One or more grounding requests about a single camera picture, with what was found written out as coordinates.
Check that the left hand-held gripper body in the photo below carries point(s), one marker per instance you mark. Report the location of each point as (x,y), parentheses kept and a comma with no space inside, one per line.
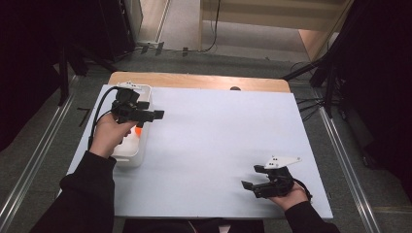
(128,108)

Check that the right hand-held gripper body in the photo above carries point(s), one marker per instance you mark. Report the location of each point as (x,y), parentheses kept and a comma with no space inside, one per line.
(277,184)

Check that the orange ball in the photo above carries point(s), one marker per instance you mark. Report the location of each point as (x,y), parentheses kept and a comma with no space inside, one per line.
(138,131)

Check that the white plastic bin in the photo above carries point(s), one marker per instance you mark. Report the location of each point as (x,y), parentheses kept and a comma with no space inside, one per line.
(132,152)

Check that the person's right hand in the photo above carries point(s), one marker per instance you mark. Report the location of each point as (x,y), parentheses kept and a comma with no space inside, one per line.
(288,200)

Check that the person's left hand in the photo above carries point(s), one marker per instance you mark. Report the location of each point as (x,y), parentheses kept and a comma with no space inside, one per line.
(108,136)

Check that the wooden table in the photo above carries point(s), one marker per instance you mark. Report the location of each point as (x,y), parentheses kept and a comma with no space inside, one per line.
(194,80)

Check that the white board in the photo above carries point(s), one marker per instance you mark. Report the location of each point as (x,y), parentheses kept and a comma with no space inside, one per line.
(220,136)

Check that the black metal stand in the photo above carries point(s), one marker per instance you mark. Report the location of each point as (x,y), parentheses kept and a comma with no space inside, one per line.
(63,74)
(329,81)

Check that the metal floor rail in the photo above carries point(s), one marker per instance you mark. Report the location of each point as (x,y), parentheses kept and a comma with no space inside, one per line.
(350,171)
(35,153)

